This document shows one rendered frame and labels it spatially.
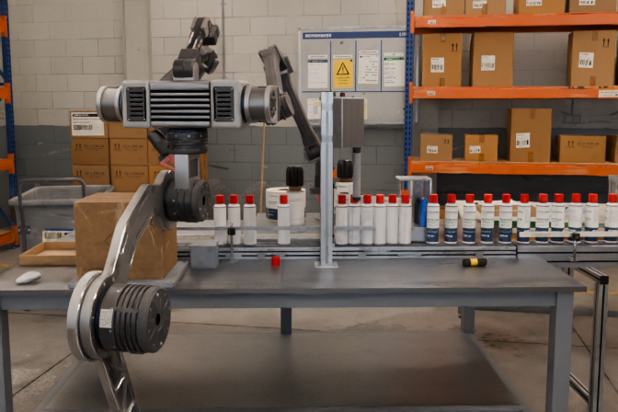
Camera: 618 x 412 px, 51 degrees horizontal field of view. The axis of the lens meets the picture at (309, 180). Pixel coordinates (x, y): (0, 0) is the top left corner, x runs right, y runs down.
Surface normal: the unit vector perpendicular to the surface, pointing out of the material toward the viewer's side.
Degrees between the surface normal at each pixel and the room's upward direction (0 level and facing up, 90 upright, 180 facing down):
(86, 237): 90
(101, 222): 90
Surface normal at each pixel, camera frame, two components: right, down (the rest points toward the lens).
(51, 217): 0.16, 0.18
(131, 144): -0.08, 0.11
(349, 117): 0.83, 0.07
